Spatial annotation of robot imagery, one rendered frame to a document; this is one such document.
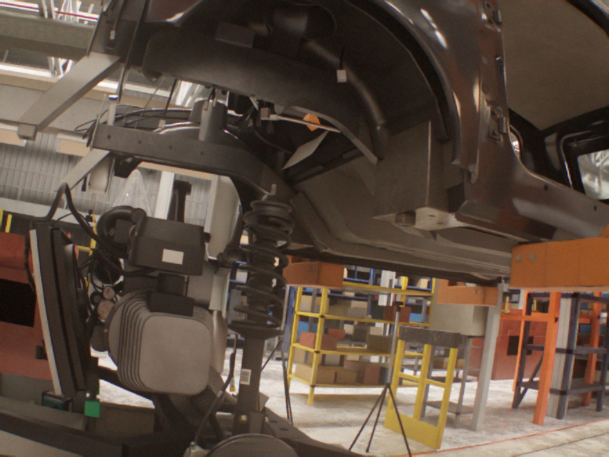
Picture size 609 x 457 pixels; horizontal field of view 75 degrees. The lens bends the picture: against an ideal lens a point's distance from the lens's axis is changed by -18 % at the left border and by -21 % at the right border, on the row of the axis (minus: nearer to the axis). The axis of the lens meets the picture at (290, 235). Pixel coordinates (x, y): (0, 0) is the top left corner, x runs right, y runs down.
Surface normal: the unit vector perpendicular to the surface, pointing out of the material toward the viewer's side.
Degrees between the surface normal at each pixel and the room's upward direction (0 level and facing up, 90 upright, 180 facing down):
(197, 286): 90
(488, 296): 90
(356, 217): 103
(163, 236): 79
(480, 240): 97
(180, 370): 90
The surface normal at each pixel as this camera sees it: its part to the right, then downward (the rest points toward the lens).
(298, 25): 0.10, -0.07
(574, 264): -0.92, -0.17
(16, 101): 0.38, -0.08
